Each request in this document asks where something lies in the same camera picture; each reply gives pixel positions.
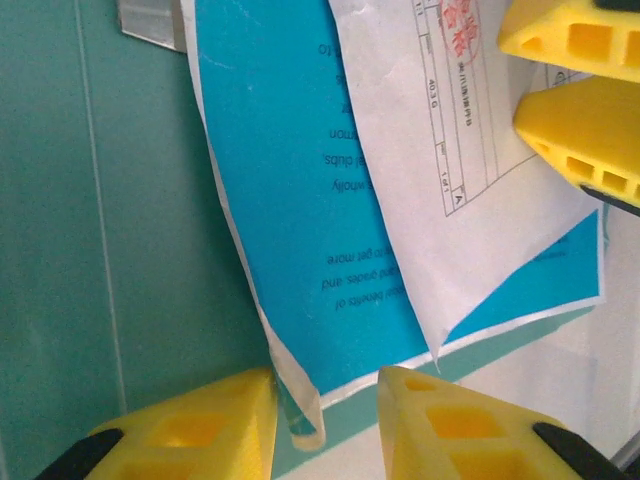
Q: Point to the white technical drawing sheet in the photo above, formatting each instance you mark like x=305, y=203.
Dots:
x=410, y=175

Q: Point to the green paper folder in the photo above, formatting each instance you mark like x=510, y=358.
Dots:
x=100, y=225

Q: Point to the blue printed sheet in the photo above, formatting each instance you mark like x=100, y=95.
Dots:
x=280, y=175

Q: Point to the metal folder clip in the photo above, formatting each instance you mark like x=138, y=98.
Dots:
x=150, y=25

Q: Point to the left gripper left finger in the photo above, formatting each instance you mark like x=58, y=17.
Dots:
x=210, y=435

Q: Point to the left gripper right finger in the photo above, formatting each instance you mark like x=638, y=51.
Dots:
x=450, y=435

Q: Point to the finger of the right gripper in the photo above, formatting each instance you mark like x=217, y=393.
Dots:
x=585, y=130
x=560, y=30

